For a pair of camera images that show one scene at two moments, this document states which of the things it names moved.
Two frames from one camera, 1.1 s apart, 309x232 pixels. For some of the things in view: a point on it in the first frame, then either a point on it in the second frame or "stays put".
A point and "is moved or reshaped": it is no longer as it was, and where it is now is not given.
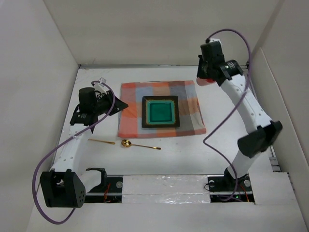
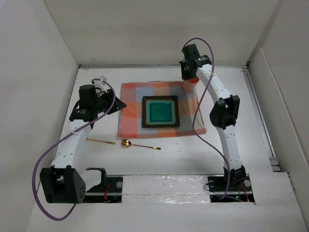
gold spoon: [127, 143] stays put
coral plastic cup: [204, 81] is moved or reshaped
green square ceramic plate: [160, 111] stays put
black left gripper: [119, 106] stays put
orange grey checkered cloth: [130, 119] stays put
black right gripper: [201, 74] → [185, 75]
